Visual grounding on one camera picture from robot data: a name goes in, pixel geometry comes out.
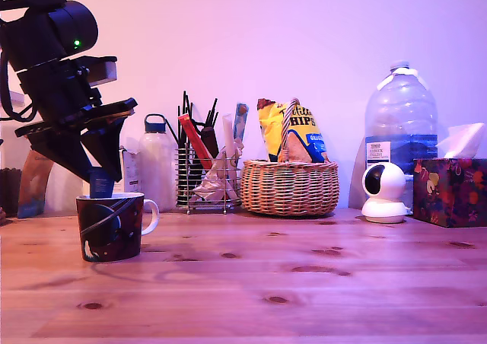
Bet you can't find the crumpled silver wrapper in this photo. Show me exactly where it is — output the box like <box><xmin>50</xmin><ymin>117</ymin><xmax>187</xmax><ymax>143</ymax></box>
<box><xmin>192</xmin><ymin>138</ymin><xmax>244</xmax><ymax>201</ymax></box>

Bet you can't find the white tissue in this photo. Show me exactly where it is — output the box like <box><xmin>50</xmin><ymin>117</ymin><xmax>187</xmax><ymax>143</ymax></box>
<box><xmin>435</xmin><ymin>122</ymin><xmax>487</xmax><ymax>160</ymax></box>

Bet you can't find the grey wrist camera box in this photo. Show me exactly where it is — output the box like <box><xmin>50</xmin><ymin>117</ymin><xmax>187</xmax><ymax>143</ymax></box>
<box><xmin>60</xmin><ymin>56</ymin><xmax>118</xmax><ymax>87</ymax></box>

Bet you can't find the brown sachet stick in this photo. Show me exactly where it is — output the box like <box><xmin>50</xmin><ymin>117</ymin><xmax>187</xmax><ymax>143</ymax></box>
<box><xmin>200</xmin><ymin>126</ymin><xmax>220</xmax><ymax>159</ymax></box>

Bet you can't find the wicker basket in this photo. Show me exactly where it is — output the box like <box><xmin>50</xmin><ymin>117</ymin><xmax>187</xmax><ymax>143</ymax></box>
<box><xmin>240</xmin><ymin>98</ymin><xmax>339</xmax><ymax>218</ymax></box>

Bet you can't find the small white round camera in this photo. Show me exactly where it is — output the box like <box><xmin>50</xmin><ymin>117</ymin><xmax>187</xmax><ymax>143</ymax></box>
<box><xmin>360</xmin><ymin>162</ymin><xmax>414</xmax><ymax>225</ymax></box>

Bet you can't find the blue coffee capsule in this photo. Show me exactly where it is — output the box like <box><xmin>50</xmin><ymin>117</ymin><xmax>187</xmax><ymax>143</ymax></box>
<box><xmin>89</xmin><ymin>168</ymin><xmax>114</xmax><ymax>200</ymax></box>

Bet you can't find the brown paper pouch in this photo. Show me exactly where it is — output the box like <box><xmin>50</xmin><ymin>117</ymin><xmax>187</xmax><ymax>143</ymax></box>
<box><xmin>17</xmin><ymin>149</ymin><xmax>54</xmax><ymax>219</ymax></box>

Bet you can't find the frosted bottle with blue cap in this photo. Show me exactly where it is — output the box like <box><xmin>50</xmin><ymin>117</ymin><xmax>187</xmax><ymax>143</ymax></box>
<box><xmin>138</xmin><ymin>113</ymin><xmax>177</xmax><ymax>212</ymax></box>

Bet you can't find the blue and white sachet stick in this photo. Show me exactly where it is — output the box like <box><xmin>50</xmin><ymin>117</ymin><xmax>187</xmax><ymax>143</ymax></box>
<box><xmin>234</xmin><ymin>103</ymin><xmax>250</xmax><ymax>144</ymax></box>

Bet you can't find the red sachet stick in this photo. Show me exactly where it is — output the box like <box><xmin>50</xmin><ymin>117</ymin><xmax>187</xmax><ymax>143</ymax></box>
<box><xmin>177</xmin><ymin>114</ymin><xmax>212</xmax><ymax>170</ymax></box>

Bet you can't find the wire utensil holder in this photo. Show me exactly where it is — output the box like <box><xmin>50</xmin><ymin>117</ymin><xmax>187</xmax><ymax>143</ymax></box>
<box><xmin>175</xmin><ymin>148</ymin><xmax>244</xmax><ymax>215</ymax></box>

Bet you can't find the black drinking straw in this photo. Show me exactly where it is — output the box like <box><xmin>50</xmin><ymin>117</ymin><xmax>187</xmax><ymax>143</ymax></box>
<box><xmin>183</xmin><ymin>90</ymin><xmax>193</xmax><ymax>132</ymax></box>
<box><xmin>206</xmin><ymin>97</ymin><xmax>219</xmax><ymax>129</ymax></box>

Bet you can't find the planet print mug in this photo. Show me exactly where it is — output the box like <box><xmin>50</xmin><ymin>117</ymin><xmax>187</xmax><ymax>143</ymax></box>
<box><xmin>75</xmin><ymin>192</ymin><xmax>161</xmax><ymax>263</ymax></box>

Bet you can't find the yellow tortilla chips bag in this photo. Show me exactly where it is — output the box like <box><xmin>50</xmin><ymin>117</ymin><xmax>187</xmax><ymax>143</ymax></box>
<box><xmin>256</xmin><ymin>98</ymin><xmax>329</xmax><ymax>165</ymax></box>

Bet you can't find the thick braided black cable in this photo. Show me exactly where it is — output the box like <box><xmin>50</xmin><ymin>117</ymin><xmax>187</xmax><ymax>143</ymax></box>
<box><xmin>0</xmin><ymin>53</ymin><xmax>38</xmax><ymax>123</ymax></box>

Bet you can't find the dark ridged container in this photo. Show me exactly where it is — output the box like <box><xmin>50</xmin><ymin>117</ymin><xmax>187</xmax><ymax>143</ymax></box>
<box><xmin>0</xmin><ymin>167</ymin><xmax>20</xmax><ymax>218</ymax></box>

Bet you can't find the large clear water bottle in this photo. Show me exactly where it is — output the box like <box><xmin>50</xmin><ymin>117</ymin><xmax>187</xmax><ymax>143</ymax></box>
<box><xmin>364</xmin><ymin>60</ymin><xmax>438</xmax><ymax>210</ymax></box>

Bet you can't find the floral tissue box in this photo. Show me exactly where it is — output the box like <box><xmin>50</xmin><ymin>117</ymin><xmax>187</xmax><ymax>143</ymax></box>
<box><xmin>412</xmin><ymin>158</ymin><xmax>487</xmax><ymax>229</ymax></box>

